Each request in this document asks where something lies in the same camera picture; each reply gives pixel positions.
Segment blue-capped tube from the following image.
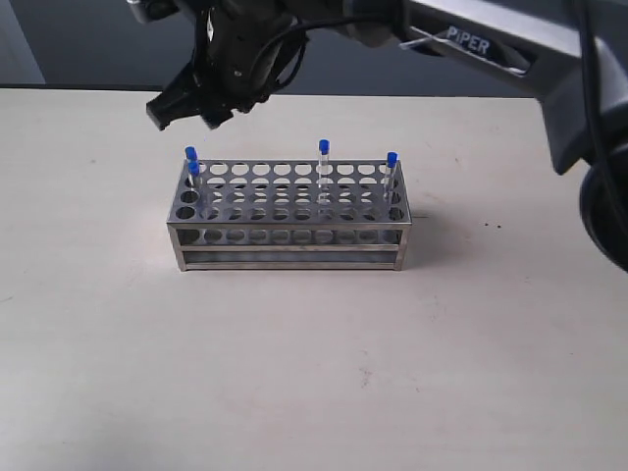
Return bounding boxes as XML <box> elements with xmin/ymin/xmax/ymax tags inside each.
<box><xmin>187</xmin><ymin>161</ymin><xmax>204</xmax><ymax>214</ymax></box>
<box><xmin>317</xmin><ymin>139</ymin><xmax>330</xmax><ymax>205</ymax></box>
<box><xmin>184</xmin><ymin>146</ymin><xmax>198</xmax><ymax>163</ymax></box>
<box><xmin>383</xmin><ymin>151</ymin><xmax>398</xmax><ymax>203</ymax></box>

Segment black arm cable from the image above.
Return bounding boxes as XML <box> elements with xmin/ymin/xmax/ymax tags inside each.
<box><xmin>254</xmin><ymin>0</ymin><xmax>628</xmax><ymax>256</ymax></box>

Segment steel test tube rack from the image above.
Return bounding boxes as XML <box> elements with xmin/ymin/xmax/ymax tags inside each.
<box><xmin>167</xmin><ymin>160</ymin><xmax>412</xmax><ymax>271</ymax></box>

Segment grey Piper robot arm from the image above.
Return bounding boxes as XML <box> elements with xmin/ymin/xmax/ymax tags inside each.
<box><xmin>129</xmin><ymin>1</ymin><xmax>627</xmax><ymax>268</ymax></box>

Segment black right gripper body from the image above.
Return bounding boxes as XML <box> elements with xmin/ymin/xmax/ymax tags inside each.
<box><xmin>193</xmin><ymin>1</ymin><xmax>302</xmax><ymax>116</ymax></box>

